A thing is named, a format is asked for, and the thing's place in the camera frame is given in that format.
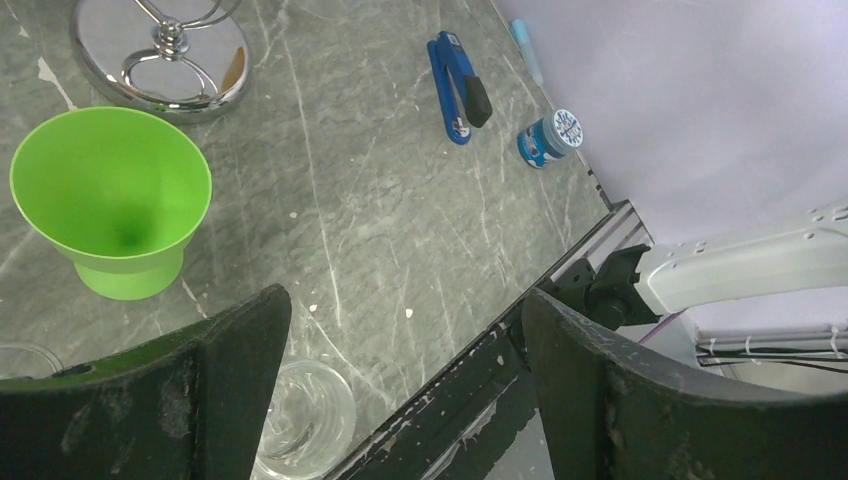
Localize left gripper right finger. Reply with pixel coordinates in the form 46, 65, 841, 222
522, 289, 847, 479

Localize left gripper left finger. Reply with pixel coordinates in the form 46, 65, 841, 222
1, 284, 292, 479

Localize green plastic goblet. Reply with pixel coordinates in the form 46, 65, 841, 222
9, 106, 213, 301

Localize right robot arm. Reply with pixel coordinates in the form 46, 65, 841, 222
582, 199, 847, 330

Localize clear wine glass front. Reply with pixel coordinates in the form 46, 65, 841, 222
251, 358, 357, 480

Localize clear wine glass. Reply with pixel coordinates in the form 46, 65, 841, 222
1, 340, 64, 380
251, 358, 357, 480

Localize clear wine glass left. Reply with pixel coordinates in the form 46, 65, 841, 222
1, 340, 64, 380

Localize blue white bottle cap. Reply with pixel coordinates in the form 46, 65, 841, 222
517, 109, 585, 169

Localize light blue clip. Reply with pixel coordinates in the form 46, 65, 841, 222
509, 18, 544, 87

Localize black base frame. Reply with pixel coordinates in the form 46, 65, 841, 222
324, 198, 657, 480

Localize silver wire glass rack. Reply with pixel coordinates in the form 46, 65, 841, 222
70, 0, 251, 124

